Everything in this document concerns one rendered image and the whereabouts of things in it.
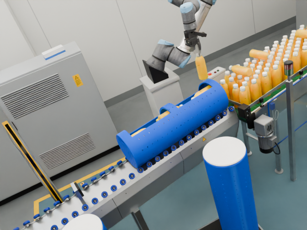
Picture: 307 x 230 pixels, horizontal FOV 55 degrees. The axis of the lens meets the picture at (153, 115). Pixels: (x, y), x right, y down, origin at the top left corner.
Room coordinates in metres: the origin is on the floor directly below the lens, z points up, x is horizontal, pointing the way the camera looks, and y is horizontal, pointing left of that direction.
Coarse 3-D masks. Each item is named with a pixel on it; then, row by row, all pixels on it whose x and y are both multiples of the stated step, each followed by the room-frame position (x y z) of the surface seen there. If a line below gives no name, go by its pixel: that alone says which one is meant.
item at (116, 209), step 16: (224, 128) 1.87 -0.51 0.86; (176, 144) 1.79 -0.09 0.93; (192, 144) 1.76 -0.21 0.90; (176, 160) 1.68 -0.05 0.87; (192, 160) 1.76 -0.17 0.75; (112, 176) 1.68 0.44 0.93; (128, 176) 1.62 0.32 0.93; (144, 176) 1.59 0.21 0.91; (160, 176) 1.61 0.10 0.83; (176, 176) 1.72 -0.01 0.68; (96, 192) 1.57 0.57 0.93; (128, 192) 1.52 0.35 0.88; (144, 192) 1.57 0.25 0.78; (64, 208) 1.53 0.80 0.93; (80, 208) 1.48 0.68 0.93; (112, 208) 1.46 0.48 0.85; (128, 208) 1.53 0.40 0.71; (32, 224) 1.48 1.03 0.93; (48, 224) 1.43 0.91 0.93; (112, 224) 1.49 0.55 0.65
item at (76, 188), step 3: (72, 183) 1.57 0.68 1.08; (75, 183) 1.56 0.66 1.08; (72, 186) 1.54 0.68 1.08; (75, 186) 1.53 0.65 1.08; (78, 186) 1.53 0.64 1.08; (75, 189) 1.50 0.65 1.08; (78, 189) 1.50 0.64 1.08; (75, 192) 1.48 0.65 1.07; (78, 192) 1.49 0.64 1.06; (81, 192) 1.50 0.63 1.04; (78, 195) 1.48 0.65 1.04; (81, 195) 1.50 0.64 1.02; (81, 198) 1.49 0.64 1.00; (81, 201) 1.48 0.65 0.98; (84, 201) 1.49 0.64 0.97
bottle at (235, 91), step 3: (234, 90) 2.01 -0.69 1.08; (237, 90) 2.00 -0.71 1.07; (234, 93) 2.01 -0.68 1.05; (237, 93) 2.00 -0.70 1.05; (234, 96) 2.01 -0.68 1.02; (237, 96) 2.00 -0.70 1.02; (234, 99) 2.01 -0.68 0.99; (237, 99) 2.00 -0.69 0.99; (234, 105) 2.02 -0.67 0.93; (237, 105) 2.00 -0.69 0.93; (237, 108) 2.00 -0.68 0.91
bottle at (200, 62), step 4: (196, 56) 2.01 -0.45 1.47; (200, 56) 2.00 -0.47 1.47; (196, 60) 2.00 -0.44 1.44; (200, 60) 1.99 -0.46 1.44; (204, 60) 2.00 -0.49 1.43; (196, 64) 2.00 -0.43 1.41; (200, 64) 1.98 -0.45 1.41; (204, 64) 1.99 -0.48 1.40; (200, 68) 1.99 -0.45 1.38; (204, 68) 1.98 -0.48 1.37; (200, 72) 1.99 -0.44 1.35; (204, 72) 1.98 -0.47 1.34; (200, 76) 1.99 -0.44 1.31; (204, 76) 1.98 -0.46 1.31
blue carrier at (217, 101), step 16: (208, 80) 2.03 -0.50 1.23; (192, 96) 2.10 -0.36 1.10; (208, 96) 1.87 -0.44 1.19; (224, 96) 1.89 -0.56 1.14; (160, 112) 1.95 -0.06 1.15; (176, 112) 1.78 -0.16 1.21; (192, 112) 1.78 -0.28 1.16; (208, 112) 1.81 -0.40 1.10; (160, 128) 1.69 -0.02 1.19; (176, 128) 1.71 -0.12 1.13; (192, 128) 1.76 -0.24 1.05; (128, 144) 1.62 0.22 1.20; (144, 144) 1.62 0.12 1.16; (160, 144) 1.64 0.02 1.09; (128, 160) 1.73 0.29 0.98; (144, 160) 1.59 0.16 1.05
